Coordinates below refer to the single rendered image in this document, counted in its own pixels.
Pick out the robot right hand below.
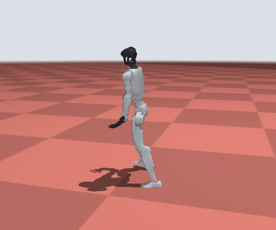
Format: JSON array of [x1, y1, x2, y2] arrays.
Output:
[[129, 47, 137, 64]]

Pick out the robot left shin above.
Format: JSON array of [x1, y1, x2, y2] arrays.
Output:
[[139, 148, 157, 183]]

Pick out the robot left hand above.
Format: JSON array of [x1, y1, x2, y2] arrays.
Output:
[[108, 116, 125, 128]]

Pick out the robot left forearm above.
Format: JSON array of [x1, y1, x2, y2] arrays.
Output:
[[121, 95, 131, 121]]

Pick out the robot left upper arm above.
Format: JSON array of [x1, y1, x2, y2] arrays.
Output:
[[122, 71, 132, 100]]

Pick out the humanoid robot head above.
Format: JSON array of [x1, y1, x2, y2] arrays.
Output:
[[121, 48, 138, 69]]

